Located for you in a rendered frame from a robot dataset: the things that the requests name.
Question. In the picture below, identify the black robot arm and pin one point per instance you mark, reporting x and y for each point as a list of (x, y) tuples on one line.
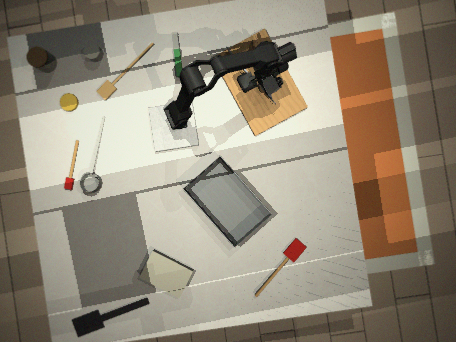
[(263, 59)]

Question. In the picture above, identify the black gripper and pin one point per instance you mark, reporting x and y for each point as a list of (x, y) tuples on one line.
[(247, 81)]

